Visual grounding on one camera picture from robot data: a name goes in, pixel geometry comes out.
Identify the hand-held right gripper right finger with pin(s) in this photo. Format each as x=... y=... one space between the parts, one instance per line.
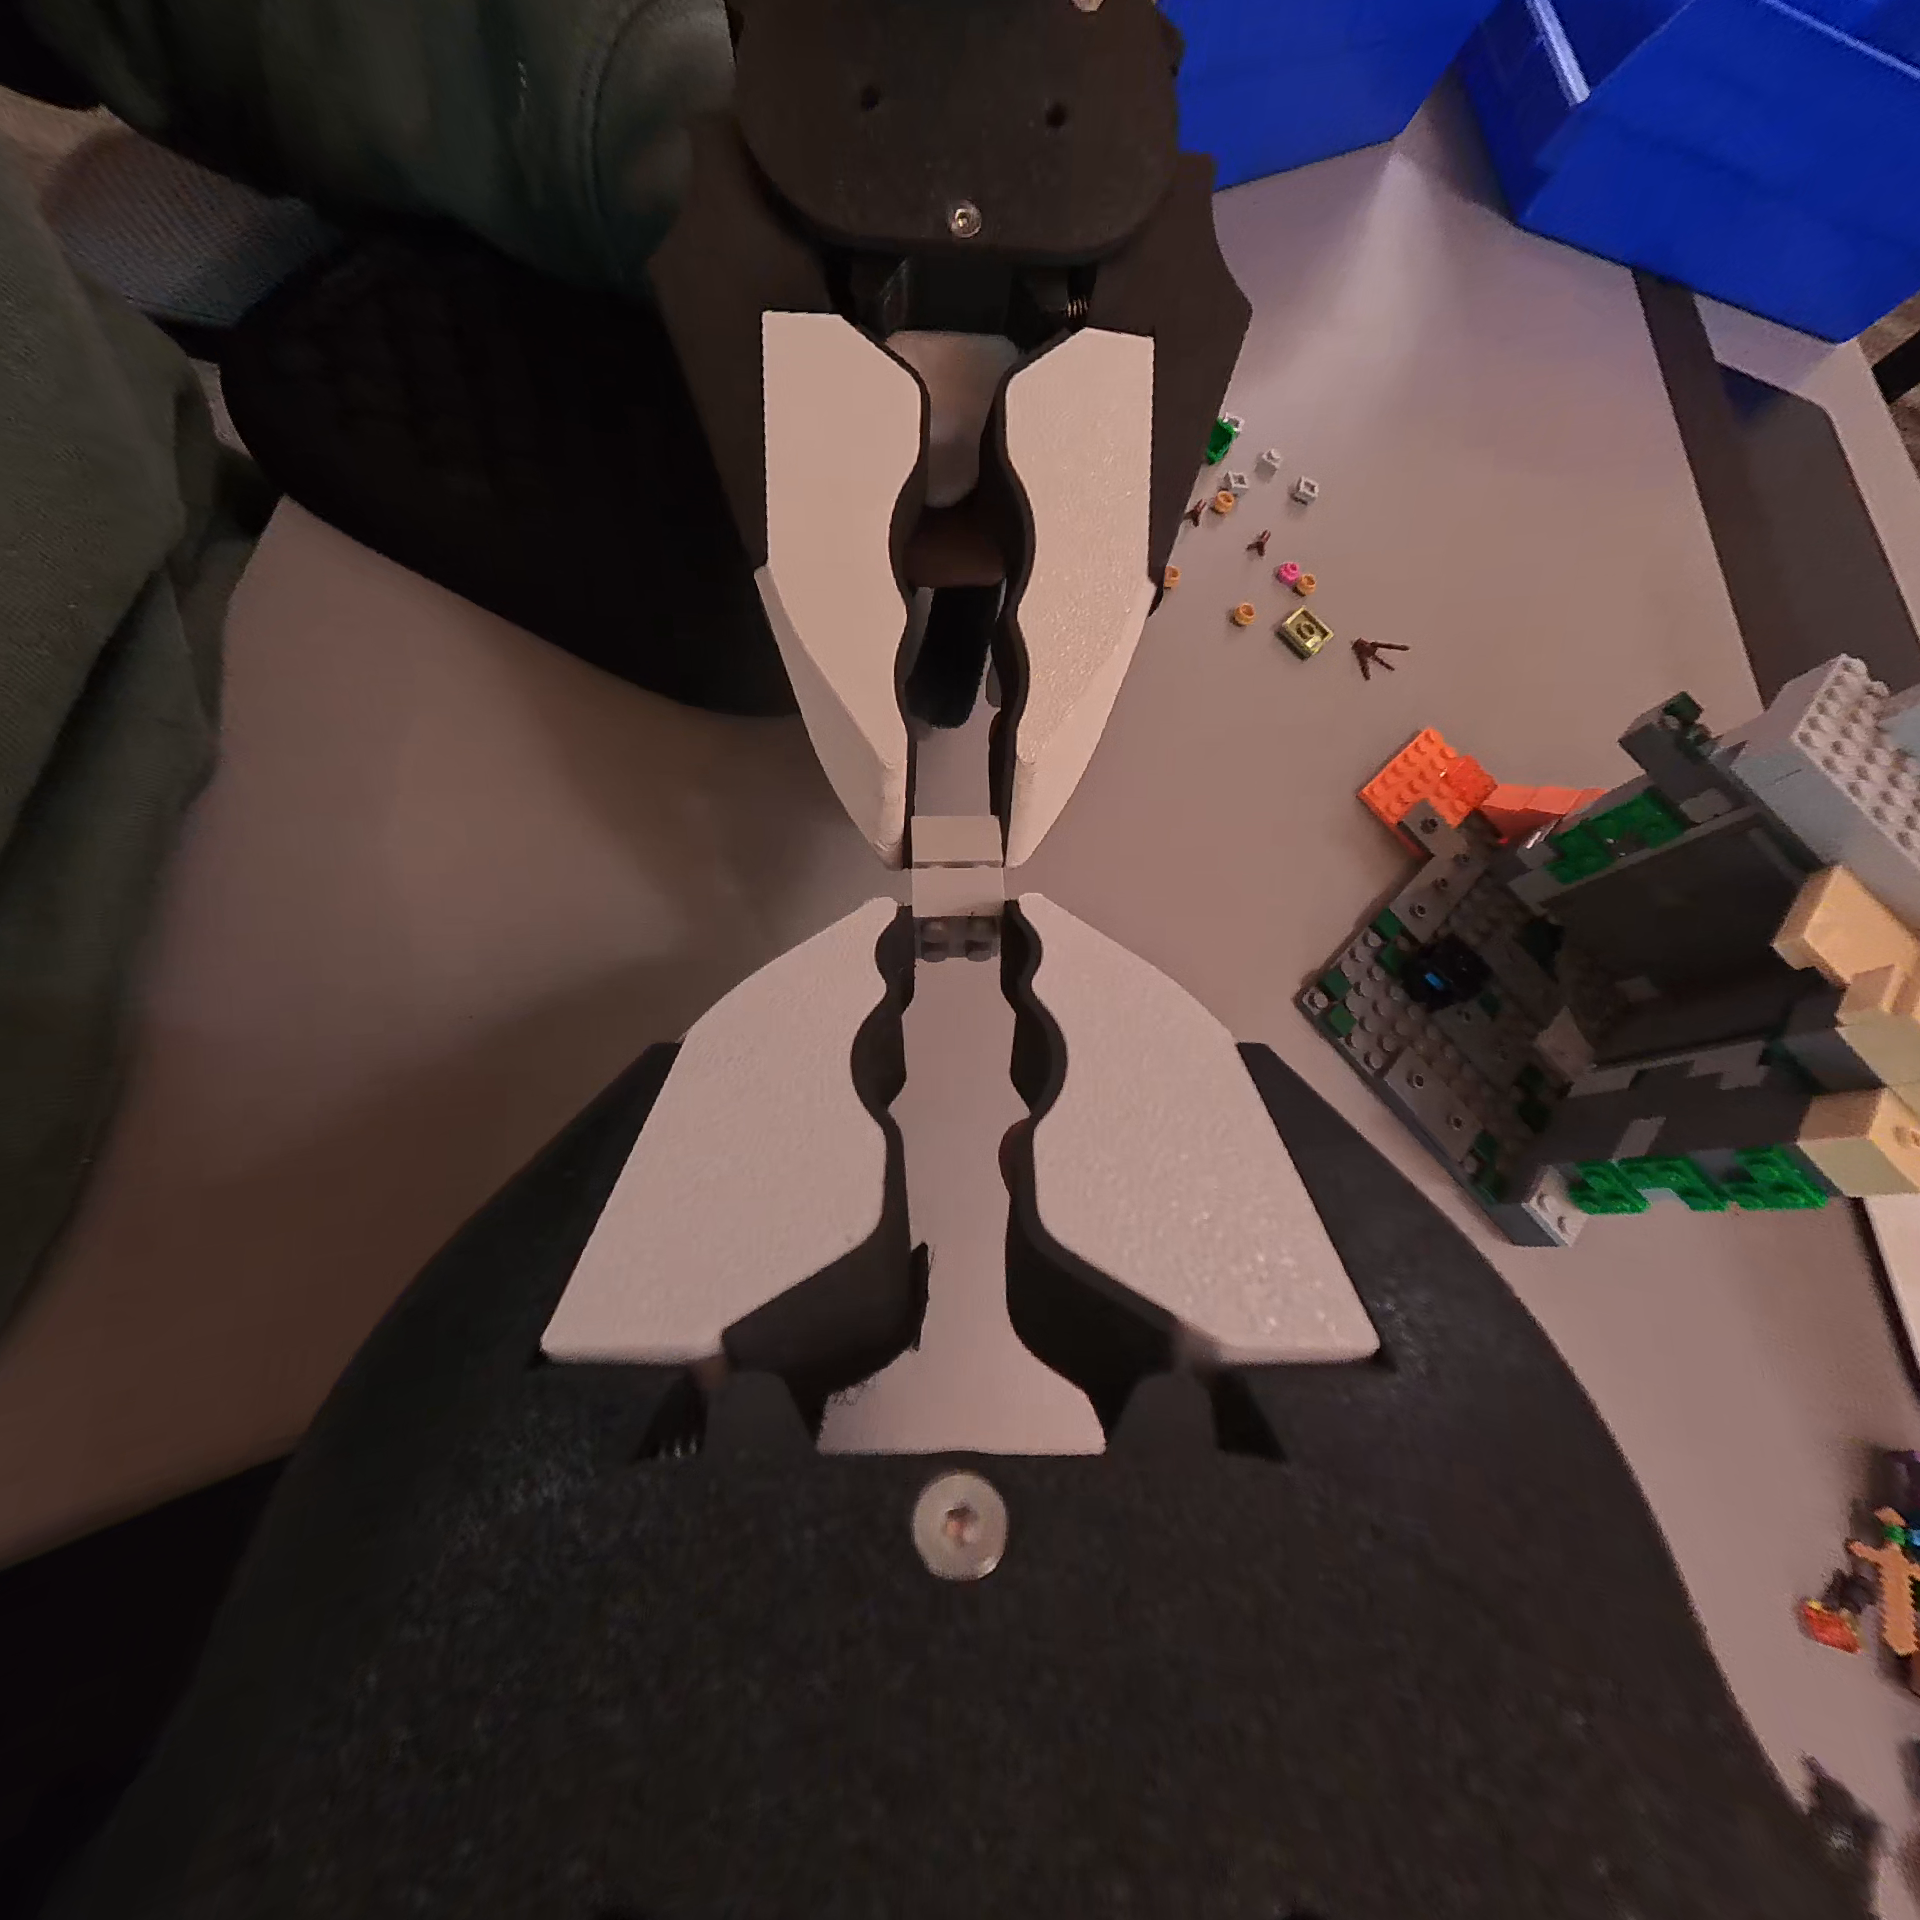
x=1201 y=1185

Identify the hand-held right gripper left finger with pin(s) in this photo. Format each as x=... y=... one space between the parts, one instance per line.
x=704 y=1171

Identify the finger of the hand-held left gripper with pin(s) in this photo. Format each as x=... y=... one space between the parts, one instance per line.
x=833 y=524
x=1089 y=524

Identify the grey square toy brick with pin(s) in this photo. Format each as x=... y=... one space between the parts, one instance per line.
x=956 y=902

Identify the person's left forearm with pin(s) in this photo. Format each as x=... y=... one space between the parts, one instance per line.
x=452 y=120

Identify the grey desk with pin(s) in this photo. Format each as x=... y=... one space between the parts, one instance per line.
x=452 y=974

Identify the small green toy brick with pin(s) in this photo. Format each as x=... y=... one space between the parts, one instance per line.
x=1223 y=438

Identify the olive green square plate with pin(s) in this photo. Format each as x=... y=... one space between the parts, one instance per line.
x=1305 y=632

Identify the blue plastic bin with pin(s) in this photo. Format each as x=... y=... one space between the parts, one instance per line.
x=1725 y=150
x=1319 y=75

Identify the grey toy brick castle model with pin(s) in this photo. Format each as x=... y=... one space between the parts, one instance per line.
x=1651 y=902

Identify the person's green sweatshirt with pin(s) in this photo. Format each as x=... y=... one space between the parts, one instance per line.
x=91 y=751

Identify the pile of colourful toy bricks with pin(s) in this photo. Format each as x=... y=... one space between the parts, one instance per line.
x=1883 y=1590

